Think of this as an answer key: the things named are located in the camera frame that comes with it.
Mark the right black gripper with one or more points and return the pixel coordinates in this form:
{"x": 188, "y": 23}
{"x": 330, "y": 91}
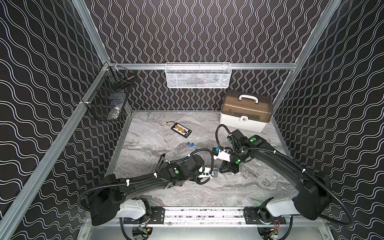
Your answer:
{"x": 228, "y": 167}

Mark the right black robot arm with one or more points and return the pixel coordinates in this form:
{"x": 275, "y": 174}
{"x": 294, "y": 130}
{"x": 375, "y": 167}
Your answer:
{"x": 314, "y": 190}

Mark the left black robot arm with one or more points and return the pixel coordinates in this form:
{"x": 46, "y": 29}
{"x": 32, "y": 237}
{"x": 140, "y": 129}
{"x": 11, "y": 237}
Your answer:
{"x": 112, "y": 196}

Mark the black loose finger part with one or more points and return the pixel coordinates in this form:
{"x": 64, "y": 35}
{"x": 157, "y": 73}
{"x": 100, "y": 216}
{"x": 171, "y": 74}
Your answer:
{"x": 160, "y": 162}

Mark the brown lid white toolbox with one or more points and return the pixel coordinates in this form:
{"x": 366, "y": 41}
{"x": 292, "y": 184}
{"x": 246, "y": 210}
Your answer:
{"x": 246, "y": 111}

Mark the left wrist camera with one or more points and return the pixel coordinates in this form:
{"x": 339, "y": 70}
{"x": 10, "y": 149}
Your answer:
{"x": 206, "y": 173}

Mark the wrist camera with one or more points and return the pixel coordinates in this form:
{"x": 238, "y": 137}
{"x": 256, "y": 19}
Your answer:
{"x": 206, "y": 173}
{"x": 223, "y": 155}

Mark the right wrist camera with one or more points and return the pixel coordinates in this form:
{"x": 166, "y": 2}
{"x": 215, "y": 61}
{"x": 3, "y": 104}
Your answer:
{"x": 223, "y": 155}

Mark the black battery pack with cable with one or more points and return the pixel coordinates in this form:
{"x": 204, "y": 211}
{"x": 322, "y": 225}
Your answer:
{"x": 179, "y": 129}

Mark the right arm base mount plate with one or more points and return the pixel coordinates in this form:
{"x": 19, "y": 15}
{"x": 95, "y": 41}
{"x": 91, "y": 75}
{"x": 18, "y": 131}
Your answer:
{"x": 260, "y": 216}

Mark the aluminium front rail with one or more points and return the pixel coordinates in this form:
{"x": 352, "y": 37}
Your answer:
{"x": 191, "y": 216}

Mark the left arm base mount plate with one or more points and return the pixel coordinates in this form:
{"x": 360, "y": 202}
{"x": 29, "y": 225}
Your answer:
{"x": 155, "y": 216}

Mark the white mesh wall basket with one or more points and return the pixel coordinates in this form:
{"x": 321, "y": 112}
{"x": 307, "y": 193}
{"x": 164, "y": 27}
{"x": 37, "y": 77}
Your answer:
{"x": 198, "y": 75}

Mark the black wire wall basket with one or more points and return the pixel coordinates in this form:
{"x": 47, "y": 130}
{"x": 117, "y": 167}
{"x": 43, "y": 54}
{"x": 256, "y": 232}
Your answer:
{"x": 109, "y": 101}

